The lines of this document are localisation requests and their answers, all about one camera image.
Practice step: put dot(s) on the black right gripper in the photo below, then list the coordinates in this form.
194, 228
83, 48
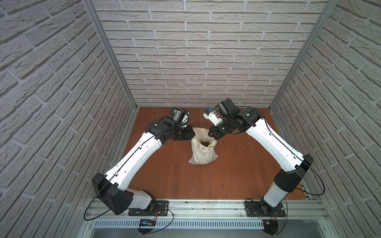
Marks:
209, 134

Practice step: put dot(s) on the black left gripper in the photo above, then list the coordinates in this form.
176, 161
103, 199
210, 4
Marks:
184, 133

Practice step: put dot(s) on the cream cloth soil bag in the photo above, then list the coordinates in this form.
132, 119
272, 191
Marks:
202, 146

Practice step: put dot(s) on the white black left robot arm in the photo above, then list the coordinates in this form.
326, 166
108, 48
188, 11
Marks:
112, 187

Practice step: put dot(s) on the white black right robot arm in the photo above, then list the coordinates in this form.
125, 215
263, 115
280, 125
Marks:
227, 118

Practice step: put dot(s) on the white perforated vent strip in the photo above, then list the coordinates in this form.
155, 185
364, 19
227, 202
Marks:
219, 224

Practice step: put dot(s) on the left small electronics board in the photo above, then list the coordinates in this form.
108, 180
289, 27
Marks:
146, 226

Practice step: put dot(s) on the small electronics board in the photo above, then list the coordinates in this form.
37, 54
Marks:
146, 226
270, 227

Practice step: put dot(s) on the right small electronics board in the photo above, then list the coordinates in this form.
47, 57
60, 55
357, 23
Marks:
270, 227

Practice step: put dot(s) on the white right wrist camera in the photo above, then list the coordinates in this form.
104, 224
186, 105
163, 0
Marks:
212, 116

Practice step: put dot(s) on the aluminium base rail left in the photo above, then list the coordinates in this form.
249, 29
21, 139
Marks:
119, 138

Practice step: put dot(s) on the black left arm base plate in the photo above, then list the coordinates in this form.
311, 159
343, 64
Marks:
156, 208

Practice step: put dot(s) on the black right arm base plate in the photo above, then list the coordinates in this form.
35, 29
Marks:
253, 209

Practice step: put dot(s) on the aluminium front rail frame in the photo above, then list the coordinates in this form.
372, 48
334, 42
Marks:
296, 211

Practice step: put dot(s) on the aluminium corner post left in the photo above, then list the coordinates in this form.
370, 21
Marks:
97, 23

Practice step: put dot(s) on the aluminium corner post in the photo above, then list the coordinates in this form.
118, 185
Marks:
97, 23
326, 13

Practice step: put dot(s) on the aluminium corner post right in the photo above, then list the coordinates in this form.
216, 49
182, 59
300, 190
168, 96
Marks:
326, 13

